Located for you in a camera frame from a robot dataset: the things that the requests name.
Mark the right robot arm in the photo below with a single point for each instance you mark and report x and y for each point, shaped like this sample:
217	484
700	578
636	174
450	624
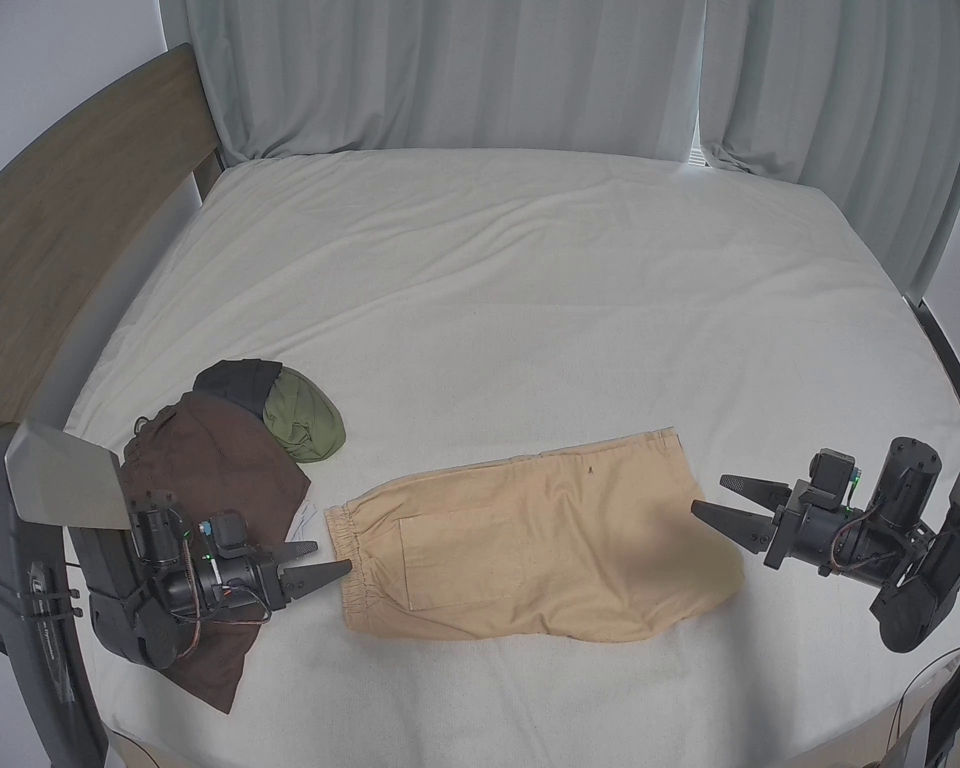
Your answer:
907	480

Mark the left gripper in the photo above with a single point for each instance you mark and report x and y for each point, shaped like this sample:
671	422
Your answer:
240	585

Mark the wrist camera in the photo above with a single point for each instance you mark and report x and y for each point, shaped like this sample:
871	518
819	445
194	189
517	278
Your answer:
832	476
223	532

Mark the black garment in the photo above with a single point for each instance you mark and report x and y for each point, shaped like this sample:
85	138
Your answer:
232	382

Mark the olive green garment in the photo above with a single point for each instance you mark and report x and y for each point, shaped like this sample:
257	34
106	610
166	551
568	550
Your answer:
304	416

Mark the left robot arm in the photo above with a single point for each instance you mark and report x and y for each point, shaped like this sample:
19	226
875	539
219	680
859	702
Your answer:
67	480

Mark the window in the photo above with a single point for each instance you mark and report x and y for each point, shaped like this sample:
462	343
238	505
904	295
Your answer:
698	157

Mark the white garment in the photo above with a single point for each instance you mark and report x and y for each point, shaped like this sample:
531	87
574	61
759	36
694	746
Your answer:
304	521

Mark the pale green curtain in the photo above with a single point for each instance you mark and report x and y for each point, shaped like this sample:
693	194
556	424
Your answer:
450	75
825	90

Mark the bed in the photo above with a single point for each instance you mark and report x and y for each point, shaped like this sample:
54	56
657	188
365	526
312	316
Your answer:
525	262

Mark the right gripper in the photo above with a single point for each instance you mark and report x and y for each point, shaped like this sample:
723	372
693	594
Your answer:
825	544

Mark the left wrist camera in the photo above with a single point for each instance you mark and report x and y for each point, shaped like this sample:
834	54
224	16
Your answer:
223	532

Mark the brown garment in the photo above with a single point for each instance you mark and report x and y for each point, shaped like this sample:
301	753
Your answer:
217	457

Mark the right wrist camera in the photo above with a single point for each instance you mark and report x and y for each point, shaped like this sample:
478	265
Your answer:
832	476

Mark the tan shorts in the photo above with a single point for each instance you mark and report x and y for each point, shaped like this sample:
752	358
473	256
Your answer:
525	540

